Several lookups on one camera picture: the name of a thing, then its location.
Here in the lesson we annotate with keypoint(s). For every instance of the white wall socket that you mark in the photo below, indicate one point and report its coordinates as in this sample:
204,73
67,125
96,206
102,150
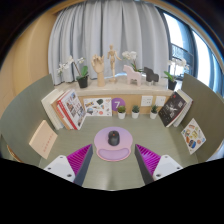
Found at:
147,101
160,101

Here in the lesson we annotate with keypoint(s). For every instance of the black wooden horse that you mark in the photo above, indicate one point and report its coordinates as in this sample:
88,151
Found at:
150,75

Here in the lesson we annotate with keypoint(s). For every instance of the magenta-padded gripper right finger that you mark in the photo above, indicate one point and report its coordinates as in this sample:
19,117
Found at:
166,166

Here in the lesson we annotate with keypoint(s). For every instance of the wooden hand model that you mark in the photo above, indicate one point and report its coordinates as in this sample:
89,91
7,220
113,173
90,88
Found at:
99,66

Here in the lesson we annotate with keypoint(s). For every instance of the pink wooden horse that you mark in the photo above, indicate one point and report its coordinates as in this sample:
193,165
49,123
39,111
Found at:
132,76

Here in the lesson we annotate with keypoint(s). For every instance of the white orchid in black pot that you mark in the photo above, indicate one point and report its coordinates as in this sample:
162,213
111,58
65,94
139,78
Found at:
82,81
130,56
172,85

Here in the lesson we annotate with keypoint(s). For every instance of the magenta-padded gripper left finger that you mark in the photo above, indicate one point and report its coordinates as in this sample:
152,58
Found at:
58,166

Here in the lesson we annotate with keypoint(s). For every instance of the brown book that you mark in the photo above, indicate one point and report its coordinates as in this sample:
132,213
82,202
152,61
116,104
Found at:
61,116

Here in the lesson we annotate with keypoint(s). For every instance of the white sticker sheet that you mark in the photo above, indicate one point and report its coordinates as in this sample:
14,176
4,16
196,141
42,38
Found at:
100,108

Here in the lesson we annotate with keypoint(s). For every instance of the grey curtain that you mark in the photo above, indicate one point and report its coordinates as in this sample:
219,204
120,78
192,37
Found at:
100,30

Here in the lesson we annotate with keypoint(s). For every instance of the white books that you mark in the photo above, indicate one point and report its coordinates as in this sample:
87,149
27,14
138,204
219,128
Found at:
187,103

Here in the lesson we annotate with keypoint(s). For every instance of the succulent in white pot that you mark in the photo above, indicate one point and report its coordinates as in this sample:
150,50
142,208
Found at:
153,115
135,115
121,115

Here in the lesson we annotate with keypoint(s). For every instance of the beige card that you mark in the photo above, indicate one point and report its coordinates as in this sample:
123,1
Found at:
43,138

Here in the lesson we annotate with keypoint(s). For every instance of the black computer mouse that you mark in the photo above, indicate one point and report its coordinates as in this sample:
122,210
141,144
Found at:
113,138

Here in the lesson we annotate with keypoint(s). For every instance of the window with dark frame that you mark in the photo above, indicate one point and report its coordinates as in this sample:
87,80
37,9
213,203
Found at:
180,36

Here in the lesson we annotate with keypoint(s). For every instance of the colourful sticker sheet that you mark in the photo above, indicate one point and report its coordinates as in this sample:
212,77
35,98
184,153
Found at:
193,135

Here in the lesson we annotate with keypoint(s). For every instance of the thick white book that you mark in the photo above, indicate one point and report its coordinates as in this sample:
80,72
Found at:
51,106

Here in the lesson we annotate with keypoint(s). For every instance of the purple round number sticker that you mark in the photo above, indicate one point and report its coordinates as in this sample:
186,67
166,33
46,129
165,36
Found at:
116,104

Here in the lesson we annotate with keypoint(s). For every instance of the black book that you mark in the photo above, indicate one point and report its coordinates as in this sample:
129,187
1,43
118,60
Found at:
171,108

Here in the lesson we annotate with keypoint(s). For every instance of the purple mouse pad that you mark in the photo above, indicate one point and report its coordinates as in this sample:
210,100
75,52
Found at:
113,153

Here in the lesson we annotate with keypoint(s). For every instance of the red and white magazine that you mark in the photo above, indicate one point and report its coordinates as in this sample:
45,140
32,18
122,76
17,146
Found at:
73,108

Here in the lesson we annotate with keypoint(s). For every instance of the wooden mannequin figure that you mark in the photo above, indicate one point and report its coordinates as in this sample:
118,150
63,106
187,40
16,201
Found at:
113,60

